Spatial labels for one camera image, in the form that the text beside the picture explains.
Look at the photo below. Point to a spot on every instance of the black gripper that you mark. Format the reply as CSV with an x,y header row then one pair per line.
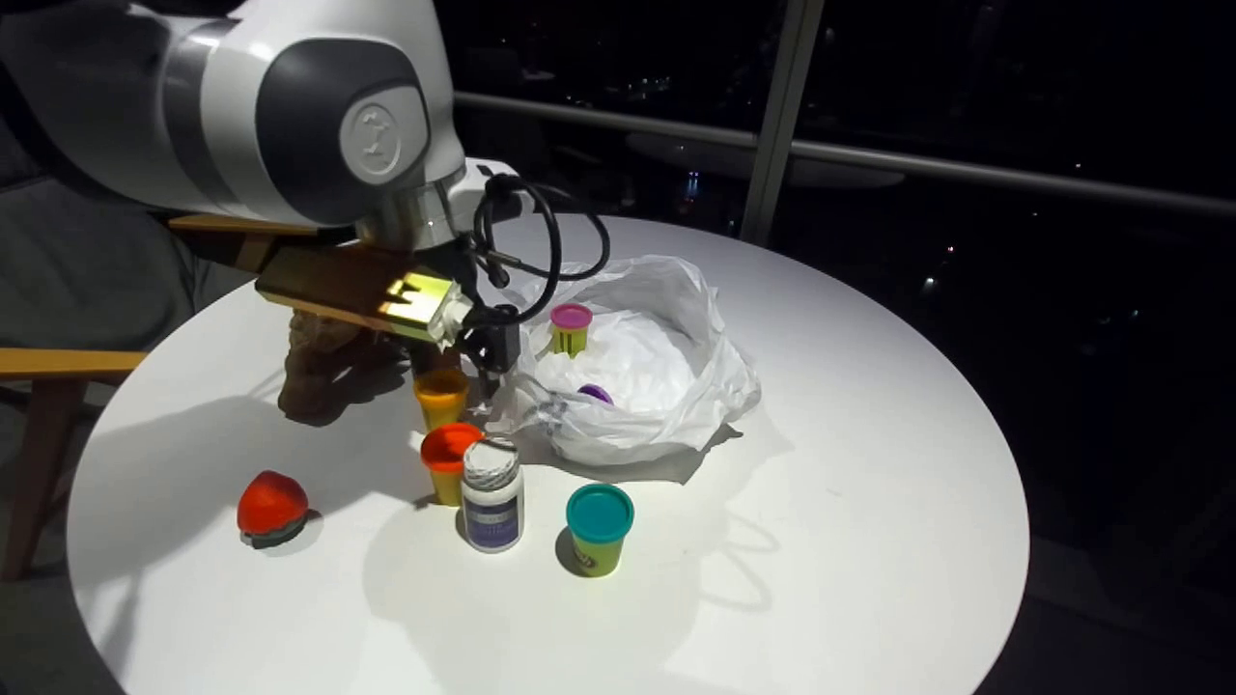
x,y
491,339

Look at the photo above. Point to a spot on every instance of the yellow dough tub red lid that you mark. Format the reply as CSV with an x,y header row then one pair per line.
x,y
449,460

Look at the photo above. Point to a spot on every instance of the grey horizontal window rail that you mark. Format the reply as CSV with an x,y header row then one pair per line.
x,y
1005,177

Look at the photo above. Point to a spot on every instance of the grey armchair wooden arms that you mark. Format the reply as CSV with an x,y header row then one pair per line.
x,y
65,294

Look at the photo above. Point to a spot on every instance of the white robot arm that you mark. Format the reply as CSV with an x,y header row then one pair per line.
x,y
256,103

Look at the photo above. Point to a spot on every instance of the grey window frame post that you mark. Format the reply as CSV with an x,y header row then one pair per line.
x,y
780,130

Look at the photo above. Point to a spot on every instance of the brown plush toy animal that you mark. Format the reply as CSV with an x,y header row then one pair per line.
x,y
332,374

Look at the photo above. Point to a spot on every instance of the small yellow bottle orange cap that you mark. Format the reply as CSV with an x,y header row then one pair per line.
x,y
441,403

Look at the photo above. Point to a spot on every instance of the yellowish wrist camera box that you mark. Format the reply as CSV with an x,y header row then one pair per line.
x,y
389,300

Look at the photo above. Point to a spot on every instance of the white bottle blue label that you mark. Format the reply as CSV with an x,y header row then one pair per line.
x,y
491,496

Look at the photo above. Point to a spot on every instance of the white plastic bag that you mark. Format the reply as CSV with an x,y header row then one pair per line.
x,y
660,374

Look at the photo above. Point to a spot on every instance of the dough tub teal lid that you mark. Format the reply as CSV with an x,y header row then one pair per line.
x,y
599,524

